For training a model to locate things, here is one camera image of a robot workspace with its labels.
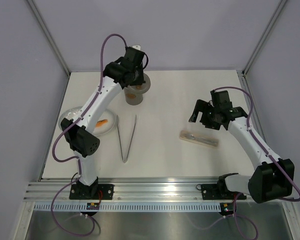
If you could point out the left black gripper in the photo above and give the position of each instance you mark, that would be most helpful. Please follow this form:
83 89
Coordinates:
140 80

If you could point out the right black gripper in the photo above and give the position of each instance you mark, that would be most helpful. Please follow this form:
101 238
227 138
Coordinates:
203 106

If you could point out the grey lid with leather strap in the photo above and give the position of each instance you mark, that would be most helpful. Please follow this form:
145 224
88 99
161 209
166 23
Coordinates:
143 88

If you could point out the grey cylindrical lunch container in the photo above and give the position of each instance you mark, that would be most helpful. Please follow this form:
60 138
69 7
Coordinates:
133 95

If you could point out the steel serving tongs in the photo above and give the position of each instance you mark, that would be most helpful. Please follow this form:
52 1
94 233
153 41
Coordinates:
125 144

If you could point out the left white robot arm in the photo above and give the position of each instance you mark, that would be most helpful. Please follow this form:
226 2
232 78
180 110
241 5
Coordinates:
78 131

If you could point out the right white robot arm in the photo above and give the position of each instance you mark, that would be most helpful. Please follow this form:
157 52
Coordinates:
272 177

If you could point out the clear cutlery case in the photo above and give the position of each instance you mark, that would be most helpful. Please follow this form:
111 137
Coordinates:
198 139

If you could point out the white oval plate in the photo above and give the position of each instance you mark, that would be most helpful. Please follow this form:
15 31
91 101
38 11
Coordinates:
98 131

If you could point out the salmon sushi piece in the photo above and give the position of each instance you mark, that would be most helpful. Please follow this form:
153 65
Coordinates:
100 123

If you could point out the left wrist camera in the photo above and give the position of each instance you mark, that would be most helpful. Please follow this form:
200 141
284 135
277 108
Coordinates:
137 47

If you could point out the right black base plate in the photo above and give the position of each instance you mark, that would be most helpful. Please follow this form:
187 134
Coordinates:
213 192

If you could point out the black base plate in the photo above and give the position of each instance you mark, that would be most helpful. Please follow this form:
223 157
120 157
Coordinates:
94 192
213 192

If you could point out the aluminium mounting rail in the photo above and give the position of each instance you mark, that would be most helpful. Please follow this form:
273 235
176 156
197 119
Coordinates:
138 189

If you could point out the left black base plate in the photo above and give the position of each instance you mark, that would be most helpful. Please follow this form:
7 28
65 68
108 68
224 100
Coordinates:
94 192

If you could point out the white slotted cable duct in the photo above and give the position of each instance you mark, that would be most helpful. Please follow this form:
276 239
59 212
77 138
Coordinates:
129 207

